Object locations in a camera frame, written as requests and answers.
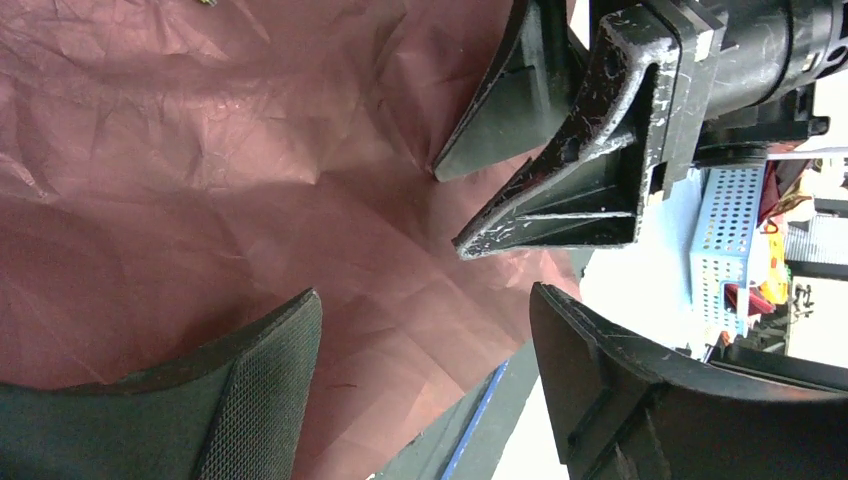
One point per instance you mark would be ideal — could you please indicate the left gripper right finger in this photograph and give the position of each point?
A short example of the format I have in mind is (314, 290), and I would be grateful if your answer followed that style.
(622, 406)

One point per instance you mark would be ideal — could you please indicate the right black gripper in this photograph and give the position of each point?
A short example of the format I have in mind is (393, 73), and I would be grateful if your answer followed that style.
(769, 48)

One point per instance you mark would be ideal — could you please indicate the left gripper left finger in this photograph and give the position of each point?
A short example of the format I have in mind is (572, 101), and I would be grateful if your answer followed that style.
(231, 409)

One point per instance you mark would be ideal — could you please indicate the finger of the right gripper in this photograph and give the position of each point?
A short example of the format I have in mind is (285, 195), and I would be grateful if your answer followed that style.
(525, 94)
(589, 185)

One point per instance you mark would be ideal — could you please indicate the dark red wrapping paper sheet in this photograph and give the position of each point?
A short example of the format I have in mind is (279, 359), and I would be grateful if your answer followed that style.
(171, 172)

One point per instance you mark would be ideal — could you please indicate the grey perforated electronics box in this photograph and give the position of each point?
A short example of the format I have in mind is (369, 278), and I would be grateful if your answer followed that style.
(727, 247)

